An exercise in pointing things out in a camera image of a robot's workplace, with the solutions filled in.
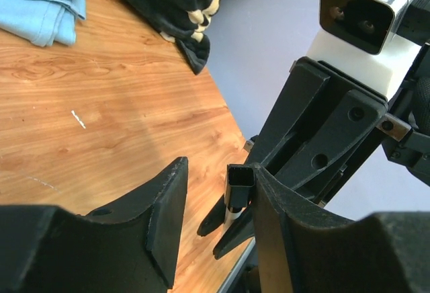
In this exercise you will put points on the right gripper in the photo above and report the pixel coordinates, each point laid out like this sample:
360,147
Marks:
359,120

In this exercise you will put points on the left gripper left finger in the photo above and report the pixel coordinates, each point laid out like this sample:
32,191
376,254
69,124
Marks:
128,245

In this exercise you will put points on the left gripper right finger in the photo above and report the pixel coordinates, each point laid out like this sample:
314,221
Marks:
305,248

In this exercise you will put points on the light blue cloth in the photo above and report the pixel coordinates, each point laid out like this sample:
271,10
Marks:
43,22

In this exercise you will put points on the black marker pen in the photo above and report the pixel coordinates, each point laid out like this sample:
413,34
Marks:
239,186

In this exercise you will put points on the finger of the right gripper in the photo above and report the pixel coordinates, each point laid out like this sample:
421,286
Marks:
298,113

